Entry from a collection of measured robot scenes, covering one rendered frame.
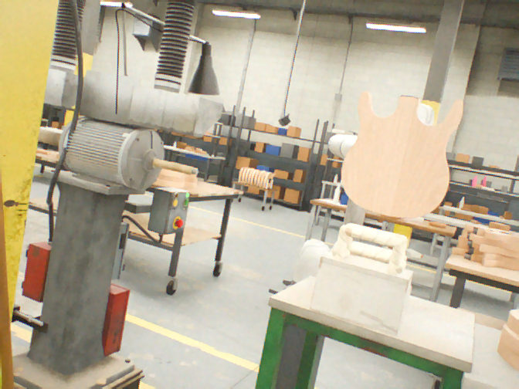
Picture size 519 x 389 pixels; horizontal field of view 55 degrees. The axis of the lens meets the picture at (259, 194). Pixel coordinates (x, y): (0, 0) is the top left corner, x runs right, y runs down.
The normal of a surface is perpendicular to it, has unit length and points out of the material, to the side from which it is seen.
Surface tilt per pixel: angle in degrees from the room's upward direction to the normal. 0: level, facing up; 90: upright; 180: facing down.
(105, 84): 90
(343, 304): 90
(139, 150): 87
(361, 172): 94
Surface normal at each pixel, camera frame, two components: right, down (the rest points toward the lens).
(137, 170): 0.83, 0.29
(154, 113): -0.40, 0.02
